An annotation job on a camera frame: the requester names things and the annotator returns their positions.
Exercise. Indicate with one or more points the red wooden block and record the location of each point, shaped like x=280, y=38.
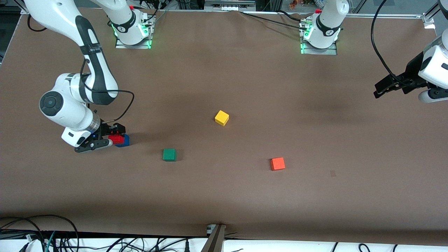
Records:
x=115, y=139

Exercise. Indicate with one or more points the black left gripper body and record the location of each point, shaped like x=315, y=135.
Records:
x=411, y=72

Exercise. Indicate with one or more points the brown table cover sheet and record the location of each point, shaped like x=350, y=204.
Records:
x=224, y=196

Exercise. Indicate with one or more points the orange wooden block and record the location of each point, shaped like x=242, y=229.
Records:
x=277, y=163

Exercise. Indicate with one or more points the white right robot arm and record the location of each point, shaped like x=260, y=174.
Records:
x=70, y=105

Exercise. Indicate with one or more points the blue wooden block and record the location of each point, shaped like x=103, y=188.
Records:
x=125, y=141

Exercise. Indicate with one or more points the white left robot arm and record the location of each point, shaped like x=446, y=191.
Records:
x=327, y=24

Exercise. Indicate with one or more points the dark metal beam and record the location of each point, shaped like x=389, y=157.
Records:
x=215, y=241

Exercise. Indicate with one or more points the green wooden block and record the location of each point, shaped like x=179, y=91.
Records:
x=169, y=155

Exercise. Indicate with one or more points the yellow wooden block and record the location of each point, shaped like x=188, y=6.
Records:
x=222, y=118

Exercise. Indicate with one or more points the aluminium frame corner bracket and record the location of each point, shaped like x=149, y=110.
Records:
x=25, y=11
x=428, y=21

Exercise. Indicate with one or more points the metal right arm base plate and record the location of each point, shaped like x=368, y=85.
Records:
x=120, y=44

